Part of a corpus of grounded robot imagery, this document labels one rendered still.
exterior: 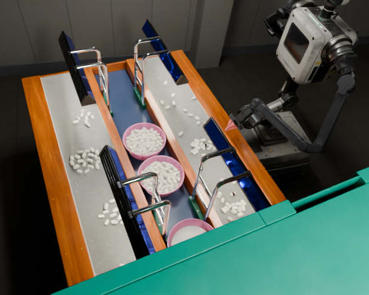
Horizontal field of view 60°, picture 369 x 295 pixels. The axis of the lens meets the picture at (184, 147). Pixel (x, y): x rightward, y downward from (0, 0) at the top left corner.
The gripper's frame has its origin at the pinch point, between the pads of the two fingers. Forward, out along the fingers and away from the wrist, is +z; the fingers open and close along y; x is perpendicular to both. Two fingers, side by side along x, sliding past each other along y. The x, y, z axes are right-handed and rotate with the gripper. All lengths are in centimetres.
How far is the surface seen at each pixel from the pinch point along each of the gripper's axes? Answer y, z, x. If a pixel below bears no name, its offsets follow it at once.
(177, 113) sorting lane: -32.0, 20.8, -3.7
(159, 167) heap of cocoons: 4.1, 42.7, -21.3
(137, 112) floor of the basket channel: -48, 42, -14
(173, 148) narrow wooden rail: -3.4, 31.4, -15.7
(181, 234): 47, 47, -24
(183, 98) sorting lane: -44.8, 12.6, 3.2
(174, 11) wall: -178, -19, 48
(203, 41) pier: -153, -22, 82
